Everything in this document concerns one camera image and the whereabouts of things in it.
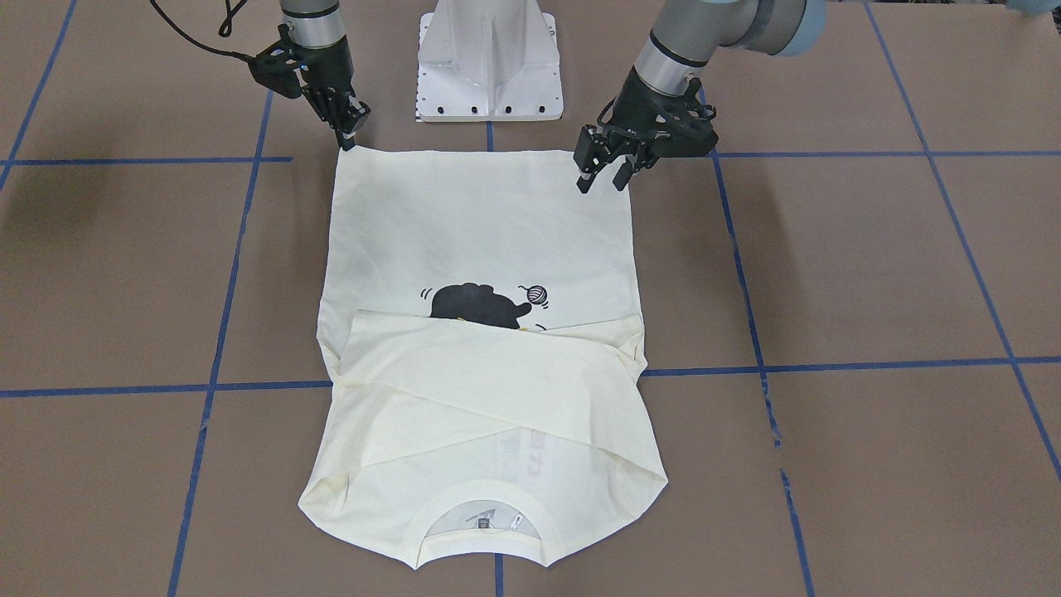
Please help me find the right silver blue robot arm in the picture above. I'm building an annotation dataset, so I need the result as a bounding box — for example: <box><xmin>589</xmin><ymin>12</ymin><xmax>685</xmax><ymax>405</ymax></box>
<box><xmin>280</xmin><ymin>1</ymin><xmax>371</xmax><ymax>151</ymax></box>

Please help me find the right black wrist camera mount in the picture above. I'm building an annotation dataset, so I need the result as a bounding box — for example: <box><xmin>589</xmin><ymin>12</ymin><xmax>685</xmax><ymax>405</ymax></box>
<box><xmin>249</xmin><ymin>23</ymin><xmax>308</xmax><ymax>99</ymax></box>

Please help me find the white central column with base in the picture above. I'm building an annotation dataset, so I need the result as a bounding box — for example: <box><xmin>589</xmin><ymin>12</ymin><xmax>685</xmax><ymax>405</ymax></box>
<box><xmin>414</xmin><ymin>1</ymin><xmax>564</xmax><ymax>124</ymax></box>

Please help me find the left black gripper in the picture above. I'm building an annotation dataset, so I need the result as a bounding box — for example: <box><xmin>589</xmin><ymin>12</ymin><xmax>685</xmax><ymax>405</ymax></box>
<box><xmin>574</xmin><ymin>70</ymin><xmax>719</xmax><ymax>194</ymax></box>

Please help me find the cream long sleeve printed shirt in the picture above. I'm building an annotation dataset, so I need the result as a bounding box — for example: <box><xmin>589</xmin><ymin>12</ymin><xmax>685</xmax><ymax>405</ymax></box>
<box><xmin>298</xmin><ymin>147</ymin><xmax>668</xmax><ymax>568</ymax></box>

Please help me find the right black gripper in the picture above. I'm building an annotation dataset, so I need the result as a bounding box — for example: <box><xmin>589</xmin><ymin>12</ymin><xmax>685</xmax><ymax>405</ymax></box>
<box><xmin>298</xmin><ymin>43</ymin><xmax>371</xmax><ymax>151</ymax></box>

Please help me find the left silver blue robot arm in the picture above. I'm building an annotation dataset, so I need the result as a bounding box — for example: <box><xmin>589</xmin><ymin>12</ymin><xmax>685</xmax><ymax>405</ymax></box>
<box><xmin>574</xmin><ymin>1</ymin><xmax>827</xmax><ymax>193</ymax></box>

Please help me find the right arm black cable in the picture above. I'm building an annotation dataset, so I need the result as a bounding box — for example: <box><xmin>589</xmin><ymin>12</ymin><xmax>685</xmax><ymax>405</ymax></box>
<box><xmin>149</xmin><ymin>0</ymin><xmax>258</xmax><ymax>63</ymax></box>

